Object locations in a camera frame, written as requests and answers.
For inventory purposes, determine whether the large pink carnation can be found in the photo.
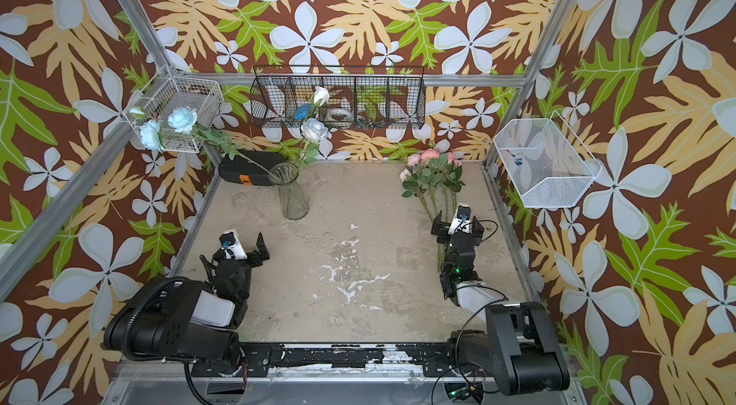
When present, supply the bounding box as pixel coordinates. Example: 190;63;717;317
421;148;448;213

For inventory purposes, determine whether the cream rose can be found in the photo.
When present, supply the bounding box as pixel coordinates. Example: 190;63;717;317
399;169;411;182

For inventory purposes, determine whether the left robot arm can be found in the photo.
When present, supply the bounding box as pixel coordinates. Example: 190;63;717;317
103;230;270;370

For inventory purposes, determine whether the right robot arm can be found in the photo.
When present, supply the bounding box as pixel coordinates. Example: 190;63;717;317
430;215;571;397

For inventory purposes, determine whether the clear glass vase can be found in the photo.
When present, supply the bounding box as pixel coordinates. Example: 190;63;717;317
268;162;310;220

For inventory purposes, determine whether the black orange tool case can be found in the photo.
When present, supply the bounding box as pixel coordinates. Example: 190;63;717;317
218;151;286;186

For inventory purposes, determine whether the white mesh basket right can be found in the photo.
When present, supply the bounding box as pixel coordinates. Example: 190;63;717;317
494;113;603;210

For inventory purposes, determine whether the bluish white rose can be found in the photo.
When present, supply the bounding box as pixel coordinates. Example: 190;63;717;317
296;118;330;167

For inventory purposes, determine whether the light blue flower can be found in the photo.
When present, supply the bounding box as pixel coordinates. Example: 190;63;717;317
167;106;253;162

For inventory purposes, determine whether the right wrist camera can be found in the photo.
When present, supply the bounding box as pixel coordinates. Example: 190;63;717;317
448;203;472;236

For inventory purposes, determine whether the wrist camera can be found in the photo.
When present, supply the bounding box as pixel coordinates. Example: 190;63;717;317
220;230;247;261
448;203;472;236

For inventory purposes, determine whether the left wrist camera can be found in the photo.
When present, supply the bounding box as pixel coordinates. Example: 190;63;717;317
220;230;247;261

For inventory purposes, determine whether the black wire basket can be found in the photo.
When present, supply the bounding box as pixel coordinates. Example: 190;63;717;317
245;65;427;129

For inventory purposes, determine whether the white wire basket left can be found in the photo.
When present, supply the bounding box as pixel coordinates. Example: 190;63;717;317
124;74;224;153

